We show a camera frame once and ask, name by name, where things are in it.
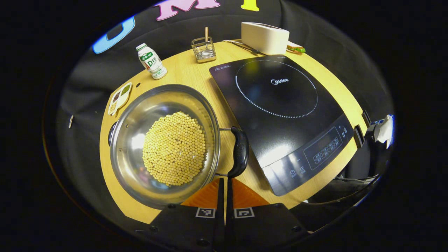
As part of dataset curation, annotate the metal wire basket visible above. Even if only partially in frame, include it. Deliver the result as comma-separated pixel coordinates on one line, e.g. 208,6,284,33
191,37,217,63

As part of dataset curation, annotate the black induction cooktop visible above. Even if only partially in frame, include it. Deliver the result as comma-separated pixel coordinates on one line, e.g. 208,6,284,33
209,55,355,196

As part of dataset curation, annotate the pile of yellow soybeans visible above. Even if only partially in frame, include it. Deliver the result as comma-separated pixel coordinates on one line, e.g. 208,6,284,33
142,111,207,187

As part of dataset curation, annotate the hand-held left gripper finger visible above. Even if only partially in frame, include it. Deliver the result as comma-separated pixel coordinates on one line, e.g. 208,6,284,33
135,178,225,252
225,177,310,252

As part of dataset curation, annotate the stainless steel pot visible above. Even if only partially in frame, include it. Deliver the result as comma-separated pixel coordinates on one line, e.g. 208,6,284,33
108,84,250,210

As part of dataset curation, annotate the black toaster cable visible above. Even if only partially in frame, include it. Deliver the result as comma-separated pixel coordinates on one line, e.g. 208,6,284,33
223,40,261,55

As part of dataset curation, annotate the white divided dish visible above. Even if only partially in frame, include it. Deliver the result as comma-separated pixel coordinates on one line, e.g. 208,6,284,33
108,82,133,116

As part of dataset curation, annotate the white drink bottle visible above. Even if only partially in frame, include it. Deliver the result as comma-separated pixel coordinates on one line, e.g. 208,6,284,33
136,43,168,80

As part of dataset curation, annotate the black backdrop cloth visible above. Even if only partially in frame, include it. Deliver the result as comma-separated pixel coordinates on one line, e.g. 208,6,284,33
44,0,394,231

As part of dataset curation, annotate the white crumpled thing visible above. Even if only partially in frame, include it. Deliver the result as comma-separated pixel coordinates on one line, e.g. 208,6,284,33
373,114,395,149

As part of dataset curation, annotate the white toaster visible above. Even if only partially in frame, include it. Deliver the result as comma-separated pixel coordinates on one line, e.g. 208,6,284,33
241,22,290,56

